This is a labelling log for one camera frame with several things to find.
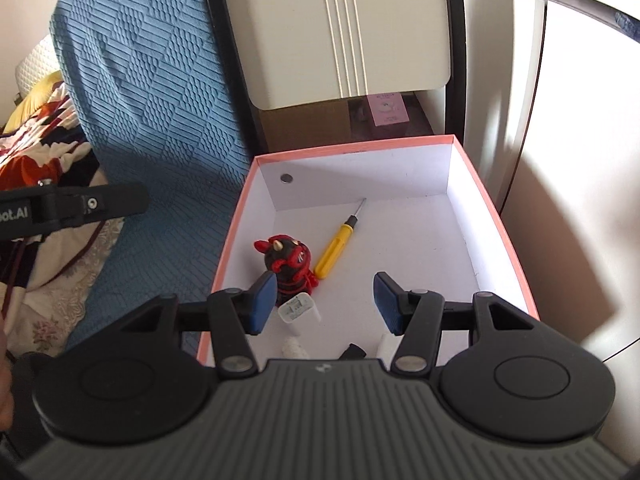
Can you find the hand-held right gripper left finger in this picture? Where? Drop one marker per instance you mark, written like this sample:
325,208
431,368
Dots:
263,305

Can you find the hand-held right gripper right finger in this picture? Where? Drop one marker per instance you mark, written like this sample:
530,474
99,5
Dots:
387,307

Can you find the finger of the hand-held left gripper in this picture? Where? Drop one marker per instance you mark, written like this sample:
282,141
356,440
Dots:
107,202

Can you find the white charger plug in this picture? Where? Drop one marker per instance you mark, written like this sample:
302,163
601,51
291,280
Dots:
299,313

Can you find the small white adapter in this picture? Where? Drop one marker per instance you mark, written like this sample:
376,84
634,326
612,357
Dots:
386,346

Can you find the red and black devil figurine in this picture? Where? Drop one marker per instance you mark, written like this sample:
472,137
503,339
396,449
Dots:
290,260

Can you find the pink-rimmed white cardboard box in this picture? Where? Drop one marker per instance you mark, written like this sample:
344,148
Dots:
410,240

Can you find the floral printed quilt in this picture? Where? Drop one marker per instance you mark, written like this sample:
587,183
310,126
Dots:
45,290

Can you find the yellow pillow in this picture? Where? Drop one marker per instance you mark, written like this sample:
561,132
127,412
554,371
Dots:
35,100

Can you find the blue textured blanket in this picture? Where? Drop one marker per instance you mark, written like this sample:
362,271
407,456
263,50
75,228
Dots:
150,90

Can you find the white quilted pillow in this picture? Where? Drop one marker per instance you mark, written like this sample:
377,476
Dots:
32,65

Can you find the brown cardboard box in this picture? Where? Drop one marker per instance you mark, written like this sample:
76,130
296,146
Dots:
305,125

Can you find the small pink box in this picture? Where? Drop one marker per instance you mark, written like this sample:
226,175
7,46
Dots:
389,109

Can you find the cream striped furniture panel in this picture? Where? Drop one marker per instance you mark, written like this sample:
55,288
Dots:
345,25

